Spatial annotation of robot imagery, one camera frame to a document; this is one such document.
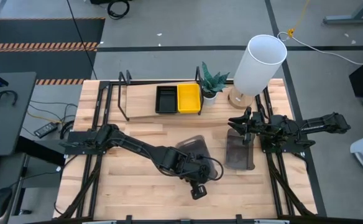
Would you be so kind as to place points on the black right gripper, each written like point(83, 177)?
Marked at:
point(256, 127)

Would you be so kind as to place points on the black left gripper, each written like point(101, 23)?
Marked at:
point(195, 171)

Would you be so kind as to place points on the translucent grey plastic basket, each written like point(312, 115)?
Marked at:
point(197, 146)
point(239, 154)

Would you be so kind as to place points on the yellow slotted plastic basket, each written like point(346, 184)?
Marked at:
point(188, 98)

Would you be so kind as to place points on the black plastic basket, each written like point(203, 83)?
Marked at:
point(166, 101)

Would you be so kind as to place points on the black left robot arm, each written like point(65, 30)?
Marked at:
point(131, 144)

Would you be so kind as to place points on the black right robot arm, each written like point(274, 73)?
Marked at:
point(318, 124)

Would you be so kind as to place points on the green plant in white pot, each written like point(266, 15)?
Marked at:
point(211, 82)

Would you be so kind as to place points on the white lamp with wooden base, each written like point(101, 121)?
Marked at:
point(259, 65)

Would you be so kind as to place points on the grey metal table leg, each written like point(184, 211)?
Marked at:
point(352, 19)

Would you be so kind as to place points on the black power adapter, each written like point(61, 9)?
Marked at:
point(44, 130)

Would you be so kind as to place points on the dark grey side desk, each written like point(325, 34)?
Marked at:
point(4, 124)

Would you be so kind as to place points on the black hazard-striped floor mat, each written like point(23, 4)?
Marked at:
point(44, 31)

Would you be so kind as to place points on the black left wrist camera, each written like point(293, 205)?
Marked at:
point(199, 190)

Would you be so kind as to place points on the wooden shelf with black frame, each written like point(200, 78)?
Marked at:
point(141, 99)

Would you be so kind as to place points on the black metal rig frame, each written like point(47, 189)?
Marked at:
point(104, 84)

